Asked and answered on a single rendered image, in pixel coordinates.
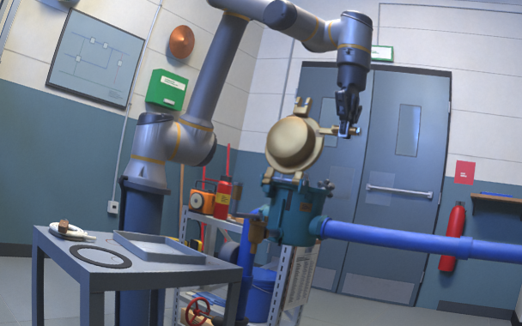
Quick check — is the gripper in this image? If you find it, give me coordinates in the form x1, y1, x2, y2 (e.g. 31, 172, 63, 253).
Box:
335, 85, 363, 140

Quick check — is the brass strainer cover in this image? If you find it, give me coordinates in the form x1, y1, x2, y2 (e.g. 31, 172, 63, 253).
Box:
260, 95, 361, 188

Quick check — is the teal strainer body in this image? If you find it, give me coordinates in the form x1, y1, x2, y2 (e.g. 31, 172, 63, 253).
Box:
259, 175, 335, 249

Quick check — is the brass drain cock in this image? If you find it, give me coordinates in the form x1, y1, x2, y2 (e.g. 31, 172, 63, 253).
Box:
246, 218, 269, 256

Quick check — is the upright blue pipe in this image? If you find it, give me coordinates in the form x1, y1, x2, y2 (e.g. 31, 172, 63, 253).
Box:
235, 207, 262, 321

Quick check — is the grey drip tray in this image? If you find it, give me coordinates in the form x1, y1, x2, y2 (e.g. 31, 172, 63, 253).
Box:
112, 229, 208, 267

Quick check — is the grey double door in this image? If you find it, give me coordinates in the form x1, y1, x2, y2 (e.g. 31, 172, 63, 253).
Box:
294, 60, 453, 308

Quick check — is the long blue pipe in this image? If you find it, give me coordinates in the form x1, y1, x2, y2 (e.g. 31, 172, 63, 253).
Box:
319, 216, 522, 269

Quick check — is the red canister with yellow label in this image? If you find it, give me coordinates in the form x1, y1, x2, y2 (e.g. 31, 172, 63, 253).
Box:
212, 175, 234, 221

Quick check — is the red fire extinguisher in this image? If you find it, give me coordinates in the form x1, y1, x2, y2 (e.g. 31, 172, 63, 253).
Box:
437, 201, 467, 274

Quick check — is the white printed sheet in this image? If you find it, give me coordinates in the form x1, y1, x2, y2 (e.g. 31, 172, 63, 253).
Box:
282, 243, 322, 312

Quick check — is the orange portable device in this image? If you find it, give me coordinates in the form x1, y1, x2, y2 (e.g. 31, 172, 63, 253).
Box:
187, 180, 218, 217

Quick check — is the grey perforated shelf unit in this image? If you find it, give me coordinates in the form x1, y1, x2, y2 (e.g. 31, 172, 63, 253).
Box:
171, 204, 322, 326

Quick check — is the grey tape roll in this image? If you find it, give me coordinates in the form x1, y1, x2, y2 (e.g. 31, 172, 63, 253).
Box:
218, 240, 242, 266

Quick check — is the blue bucket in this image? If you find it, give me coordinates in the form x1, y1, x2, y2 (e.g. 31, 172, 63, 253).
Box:
244, 266, 278, 312

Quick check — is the red handwheel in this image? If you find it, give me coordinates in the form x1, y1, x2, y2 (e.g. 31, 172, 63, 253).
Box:
184, 296, 212, 326

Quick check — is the grey metal table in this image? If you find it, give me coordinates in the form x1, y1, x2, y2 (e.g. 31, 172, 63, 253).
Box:
31, 224, 245, 326

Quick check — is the framed diagram board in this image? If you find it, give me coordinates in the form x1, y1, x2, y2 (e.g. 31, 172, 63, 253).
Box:
45, 7, 147, 111

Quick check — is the red wall sign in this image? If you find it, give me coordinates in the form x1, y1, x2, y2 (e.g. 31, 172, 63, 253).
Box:
453, 159, 477, 187

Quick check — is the wooden wall shelf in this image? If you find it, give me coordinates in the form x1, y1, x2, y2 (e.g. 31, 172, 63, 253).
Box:
470, 192, 522, 221

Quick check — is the wooden broom handle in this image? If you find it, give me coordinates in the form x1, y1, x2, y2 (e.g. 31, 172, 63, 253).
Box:
178, 163, 185, 230

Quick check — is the green wall box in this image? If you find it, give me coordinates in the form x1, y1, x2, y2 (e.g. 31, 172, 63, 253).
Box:
144, 68, 190, 112

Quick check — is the copper wall disc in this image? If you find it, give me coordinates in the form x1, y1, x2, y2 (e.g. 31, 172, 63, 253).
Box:
168, 24, 197, 60

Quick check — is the white wall conduit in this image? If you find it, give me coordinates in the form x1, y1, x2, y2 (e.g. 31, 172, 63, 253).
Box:
112, 0, 165, 202

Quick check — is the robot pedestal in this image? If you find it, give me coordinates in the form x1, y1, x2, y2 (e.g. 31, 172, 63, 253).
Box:
116, 175, 173, 326

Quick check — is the white coiled hose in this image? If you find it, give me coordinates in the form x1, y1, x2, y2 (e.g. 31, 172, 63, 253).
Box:
48, 220, 99, 243

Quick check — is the black gasket ring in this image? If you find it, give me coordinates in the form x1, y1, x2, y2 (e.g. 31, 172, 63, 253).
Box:
68, 244, 134, 270

